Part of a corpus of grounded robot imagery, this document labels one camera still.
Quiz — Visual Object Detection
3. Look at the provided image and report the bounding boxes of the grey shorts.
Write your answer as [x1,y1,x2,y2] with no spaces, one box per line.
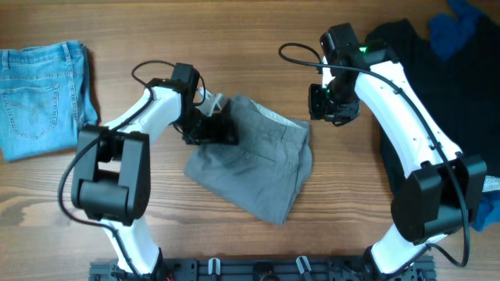
[184,94,313,225]

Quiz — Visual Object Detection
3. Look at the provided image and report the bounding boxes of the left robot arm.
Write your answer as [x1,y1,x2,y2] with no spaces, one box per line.
[58,62,238,280]

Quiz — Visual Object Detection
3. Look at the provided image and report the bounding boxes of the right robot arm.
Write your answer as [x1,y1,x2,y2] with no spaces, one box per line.
[309,23,487,280]

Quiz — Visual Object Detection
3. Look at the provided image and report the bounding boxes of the black garment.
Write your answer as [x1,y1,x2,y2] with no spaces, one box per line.
[366,15,499,178]

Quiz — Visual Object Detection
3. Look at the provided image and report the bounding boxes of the dark blue garment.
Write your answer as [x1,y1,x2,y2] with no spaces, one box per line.
[428,0,499,232]

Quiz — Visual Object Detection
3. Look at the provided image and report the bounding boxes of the folded light blue jeans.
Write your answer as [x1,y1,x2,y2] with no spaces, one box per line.
[1,41,98,162]

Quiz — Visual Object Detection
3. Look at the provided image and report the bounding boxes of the left black cable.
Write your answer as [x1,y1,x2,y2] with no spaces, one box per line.
[57,59,177,280]

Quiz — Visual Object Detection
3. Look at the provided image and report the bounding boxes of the black cable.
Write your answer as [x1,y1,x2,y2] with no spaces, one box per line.
[57,59,177,280]
[277,41,470,278]

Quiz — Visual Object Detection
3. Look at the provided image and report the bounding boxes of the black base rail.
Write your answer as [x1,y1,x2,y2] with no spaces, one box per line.
[88,255,437,281]

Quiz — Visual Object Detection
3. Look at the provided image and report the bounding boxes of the right black cable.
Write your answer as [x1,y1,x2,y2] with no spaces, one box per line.
[277,41,470,278]

